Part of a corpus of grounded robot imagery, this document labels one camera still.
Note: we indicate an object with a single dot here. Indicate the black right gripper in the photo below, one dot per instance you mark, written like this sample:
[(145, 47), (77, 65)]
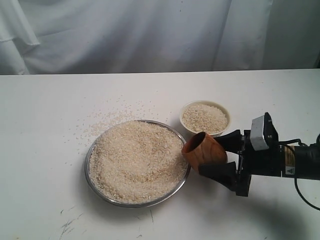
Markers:
[(269, 162)]

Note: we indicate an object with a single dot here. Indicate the brown wooden cup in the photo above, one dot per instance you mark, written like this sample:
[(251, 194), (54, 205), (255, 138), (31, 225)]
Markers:
[(203, 149)]

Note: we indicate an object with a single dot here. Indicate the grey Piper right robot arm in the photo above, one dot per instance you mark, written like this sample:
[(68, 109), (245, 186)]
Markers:
[(301, 162)]

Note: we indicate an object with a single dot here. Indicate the cream ceramic rice bowl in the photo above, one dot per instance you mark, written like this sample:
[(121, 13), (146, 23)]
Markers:
[(205, 116)]

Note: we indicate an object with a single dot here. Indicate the large steel rice plate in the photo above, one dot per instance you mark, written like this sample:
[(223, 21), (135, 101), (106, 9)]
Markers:
[(136, 164)]

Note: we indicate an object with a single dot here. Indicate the spilled rice grains on table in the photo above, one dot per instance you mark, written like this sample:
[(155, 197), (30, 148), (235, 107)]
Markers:
[(108, 113)]

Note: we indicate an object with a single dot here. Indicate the white backdrop cloth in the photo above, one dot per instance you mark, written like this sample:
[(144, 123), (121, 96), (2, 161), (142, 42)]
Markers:
[(150, 36)]

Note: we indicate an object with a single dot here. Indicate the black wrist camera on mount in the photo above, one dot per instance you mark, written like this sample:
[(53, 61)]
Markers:
[(263, 135)]

